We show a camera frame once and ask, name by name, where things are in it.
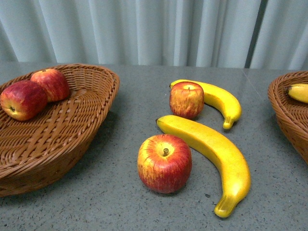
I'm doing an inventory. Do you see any small yellow banana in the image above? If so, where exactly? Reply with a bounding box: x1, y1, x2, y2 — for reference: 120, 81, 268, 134
169, 79, 242, 129

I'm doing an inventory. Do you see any large yellow banana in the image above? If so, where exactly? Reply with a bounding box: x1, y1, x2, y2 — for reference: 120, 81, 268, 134
156, 115, 251, 218

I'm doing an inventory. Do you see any large red-yellow apple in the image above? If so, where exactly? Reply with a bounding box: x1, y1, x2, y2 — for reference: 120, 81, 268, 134
137, 134, 192, 194

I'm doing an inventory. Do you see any right brown wicker basket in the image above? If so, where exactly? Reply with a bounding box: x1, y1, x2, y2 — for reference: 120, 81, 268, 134
268, 71, 308, 162

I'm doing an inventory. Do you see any yellow banana in right basket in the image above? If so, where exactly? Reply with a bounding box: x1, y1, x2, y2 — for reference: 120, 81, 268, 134
285, 83, 308, 103

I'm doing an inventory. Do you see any left brown wicker basket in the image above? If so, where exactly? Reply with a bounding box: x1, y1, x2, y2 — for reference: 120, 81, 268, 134
0, 64, 120, 197

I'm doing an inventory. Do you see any red apple back of basket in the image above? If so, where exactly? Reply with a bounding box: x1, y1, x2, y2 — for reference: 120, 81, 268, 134
30, 69, 70, 103

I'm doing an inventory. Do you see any dark red apple front-left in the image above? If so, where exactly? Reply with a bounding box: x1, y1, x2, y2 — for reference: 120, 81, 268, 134
0, 80, 48, 121

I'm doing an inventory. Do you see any white pleated curtain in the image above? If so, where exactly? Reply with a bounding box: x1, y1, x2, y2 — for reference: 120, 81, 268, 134
0, 0, 308, 70

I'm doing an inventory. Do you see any brown wicker basket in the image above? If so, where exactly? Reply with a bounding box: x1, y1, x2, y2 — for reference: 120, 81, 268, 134
0, 64, 120, 197
268, 71, 308, 162

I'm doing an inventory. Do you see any small red-yellow apple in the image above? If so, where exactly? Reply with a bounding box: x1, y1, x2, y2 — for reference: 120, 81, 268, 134
169, 81, 205, 119

